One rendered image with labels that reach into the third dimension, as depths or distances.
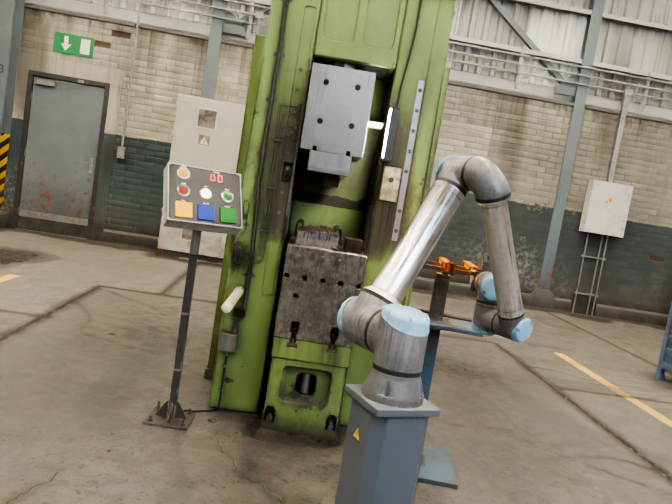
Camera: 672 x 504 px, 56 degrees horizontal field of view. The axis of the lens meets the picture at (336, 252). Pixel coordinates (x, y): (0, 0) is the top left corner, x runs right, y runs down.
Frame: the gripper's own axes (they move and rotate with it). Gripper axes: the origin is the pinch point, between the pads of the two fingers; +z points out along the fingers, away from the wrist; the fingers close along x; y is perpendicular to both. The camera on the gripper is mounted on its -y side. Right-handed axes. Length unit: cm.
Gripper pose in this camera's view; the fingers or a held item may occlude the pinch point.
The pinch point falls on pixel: (478, 271)
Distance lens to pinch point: 272.5
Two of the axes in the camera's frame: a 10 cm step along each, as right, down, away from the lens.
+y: -1.6, 9.8, 0.9
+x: 9.9, 1.6, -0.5
